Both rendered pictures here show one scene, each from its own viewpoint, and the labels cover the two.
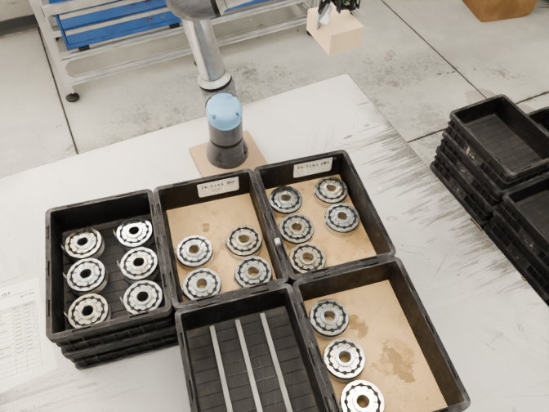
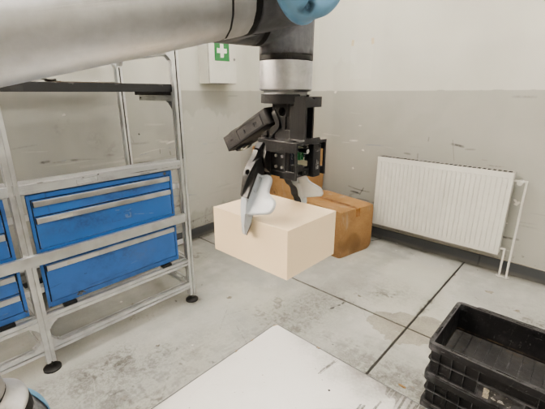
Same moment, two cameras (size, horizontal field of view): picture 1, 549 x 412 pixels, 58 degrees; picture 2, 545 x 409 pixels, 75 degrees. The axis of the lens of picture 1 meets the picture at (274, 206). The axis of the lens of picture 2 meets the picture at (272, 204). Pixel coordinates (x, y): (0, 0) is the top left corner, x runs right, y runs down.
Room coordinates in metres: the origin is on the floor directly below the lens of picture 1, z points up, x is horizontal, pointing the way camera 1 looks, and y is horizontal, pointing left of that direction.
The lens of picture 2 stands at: (0.97, 0.01, 1.31)
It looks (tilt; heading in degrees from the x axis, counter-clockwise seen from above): 18 degrees down; 339
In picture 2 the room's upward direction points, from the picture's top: straight up
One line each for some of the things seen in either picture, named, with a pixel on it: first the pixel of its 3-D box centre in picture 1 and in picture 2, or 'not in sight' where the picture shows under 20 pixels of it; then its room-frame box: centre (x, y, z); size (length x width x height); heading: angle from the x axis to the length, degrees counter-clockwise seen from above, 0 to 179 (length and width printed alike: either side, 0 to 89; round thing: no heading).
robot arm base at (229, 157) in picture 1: (226, 144); not in sight; (1.23, 0.17, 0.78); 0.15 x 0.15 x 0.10
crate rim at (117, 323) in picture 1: (105, 258); not in sight; (0.67, 0.44, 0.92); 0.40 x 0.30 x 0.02; 17
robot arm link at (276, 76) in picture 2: not in sight; (287, 79); (1.46, -0.20, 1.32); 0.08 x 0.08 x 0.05
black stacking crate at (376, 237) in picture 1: (319, 221); not in sight; (0.84, -0.13, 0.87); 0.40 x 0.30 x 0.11; 17
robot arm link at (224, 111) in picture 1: (225, 118); not in sight; (1.24, 0.17, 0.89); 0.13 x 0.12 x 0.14; 13
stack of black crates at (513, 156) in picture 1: (488, 167); (500, 407); (1.51, -0.97, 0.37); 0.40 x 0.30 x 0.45; 26
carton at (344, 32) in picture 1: (334, 28); (273, 230); (1.48, -0.19, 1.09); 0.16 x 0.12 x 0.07; 26
